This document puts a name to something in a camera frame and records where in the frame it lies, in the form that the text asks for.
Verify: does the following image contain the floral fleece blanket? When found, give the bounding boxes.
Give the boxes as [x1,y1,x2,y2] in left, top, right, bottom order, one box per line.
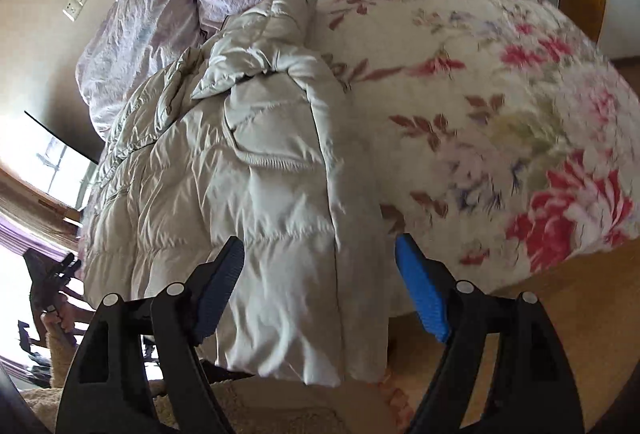
[300,0,638,315]

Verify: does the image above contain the wooden window sill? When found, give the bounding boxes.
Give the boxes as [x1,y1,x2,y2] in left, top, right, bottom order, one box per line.
[0,167,85,255]

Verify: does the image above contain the beige puffer jacket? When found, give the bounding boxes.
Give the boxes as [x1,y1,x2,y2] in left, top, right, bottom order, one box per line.
[80,0,401,387]

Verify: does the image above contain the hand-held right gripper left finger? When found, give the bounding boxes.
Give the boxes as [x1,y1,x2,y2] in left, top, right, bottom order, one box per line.
[55,237,246,434]

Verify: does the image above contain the person's left hand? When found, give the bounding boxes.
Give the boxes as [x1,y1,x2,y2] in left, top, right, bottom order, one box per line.
[40,300,78,332]

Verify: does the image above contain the window with dark frame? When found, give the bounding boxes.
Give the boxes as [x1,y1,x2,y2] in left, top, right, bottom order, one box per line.
[0,111,101,210]

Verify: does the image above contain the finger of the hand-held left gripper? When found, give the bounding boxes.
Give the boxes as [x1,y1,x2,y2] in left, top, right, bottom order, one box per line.
[54,254,83,279]

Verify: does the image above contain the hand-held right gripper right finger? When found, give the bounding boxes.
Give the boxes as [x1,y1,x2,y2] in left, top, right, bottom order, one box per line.
[395,234,586,434]

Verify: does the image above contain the purple curtain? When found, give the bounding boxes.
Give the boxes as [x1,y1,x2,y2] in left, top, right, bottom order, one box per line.
[0,209,76,262]

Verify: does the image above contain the lilac crinkled pillow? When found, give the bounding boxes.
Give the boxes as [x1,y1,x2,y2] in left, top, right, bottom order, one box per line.
[75,0,211,142]

